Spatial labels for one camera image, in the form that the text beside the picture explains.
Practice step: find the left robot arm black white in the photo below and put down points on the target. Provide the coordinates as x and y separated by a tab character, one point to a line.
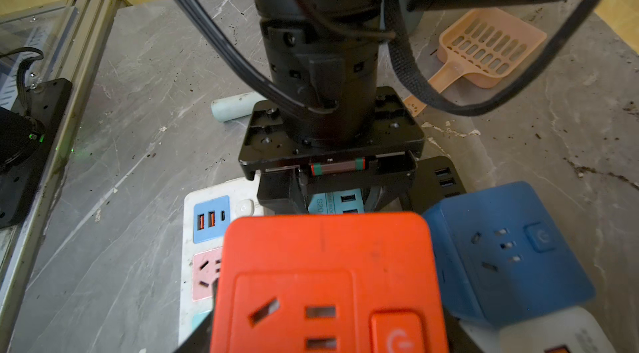
323	54

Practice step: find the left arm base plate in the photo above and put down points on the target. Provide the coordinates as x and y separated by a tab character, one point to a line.
26	142

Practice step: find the blue cube socket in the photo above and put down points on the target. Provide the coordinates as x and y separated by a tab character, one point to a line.
501	259

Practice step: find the pink plastic scoop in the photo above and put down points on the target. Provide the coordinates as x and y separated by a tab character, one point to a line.
484	46

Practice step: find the black socket base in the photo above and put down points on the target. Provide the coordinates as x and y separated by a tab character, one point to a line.
436	179

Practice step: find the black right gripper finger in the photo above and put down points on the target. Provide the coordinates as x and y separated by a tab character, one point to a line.
200	340

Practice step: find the red cube socket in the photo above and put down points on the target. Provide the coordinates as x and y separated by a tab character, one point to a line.
329	283

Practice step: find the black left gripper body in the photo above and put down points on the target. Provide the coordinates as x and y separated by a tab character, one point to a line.
373	150

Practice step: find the white charger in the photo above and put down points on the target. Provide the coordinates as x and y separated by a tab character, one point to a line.
571	330

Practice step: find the mint green handle tool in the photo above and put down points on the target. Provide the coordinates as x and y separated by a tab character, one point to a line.
234	107

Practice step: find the white power strip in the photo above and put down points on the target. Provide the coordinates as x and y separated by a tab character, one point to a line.
208	212

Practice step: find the light blue socket base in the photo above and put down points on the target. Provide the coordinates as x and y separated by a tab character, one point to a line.
341	202

